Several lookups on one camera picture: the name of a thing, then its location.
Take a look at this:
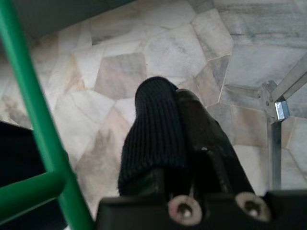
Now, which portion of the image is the black polo shirt green print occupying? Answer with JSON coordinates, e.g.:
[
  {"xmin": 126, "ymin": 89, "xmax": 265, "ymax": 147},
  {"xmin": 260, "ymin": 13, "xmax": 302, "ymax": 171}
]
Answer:
[{"xmin": 0, "ymin": 76, "xmax": 187, "ymax": 230}]

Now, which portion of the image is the green clothes hanger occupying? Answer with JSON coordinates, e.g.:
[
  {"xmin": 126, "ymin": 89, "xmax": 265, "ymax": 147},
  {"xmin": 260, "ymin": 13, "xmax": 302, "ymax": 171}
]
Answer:
[{"xmin": 0, "ymin": 0, "xmax": 95, "ymax": 230}]

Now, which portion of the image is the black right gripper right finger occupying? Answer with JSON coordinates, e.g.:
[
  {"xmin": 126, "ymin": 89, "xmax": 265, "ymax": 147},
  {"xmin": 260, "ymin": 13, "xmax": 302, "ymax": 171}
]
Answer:
[{"xmin": 176, "ymin": 88, "xmax": 256, "ymax": 195}]

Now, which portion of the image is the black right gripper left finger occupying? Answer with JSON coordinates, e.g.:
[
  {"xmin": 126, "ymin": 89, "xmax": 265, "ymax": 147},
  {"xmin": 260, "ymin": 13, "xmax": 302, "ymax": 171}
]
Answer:
[{"xmin": 124, "ymin": 167, "xmax": 193, "ymax": 199}]

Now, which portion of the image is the silver metal clothes rack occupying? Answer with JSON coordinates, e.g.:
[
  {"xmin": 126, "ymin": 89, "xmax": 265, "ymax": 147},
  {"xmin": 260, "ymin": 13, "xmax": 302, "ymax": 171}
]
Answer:
[{"xmin": 225, "ymin": 64, "xmax": 307, "ymax": 192}]

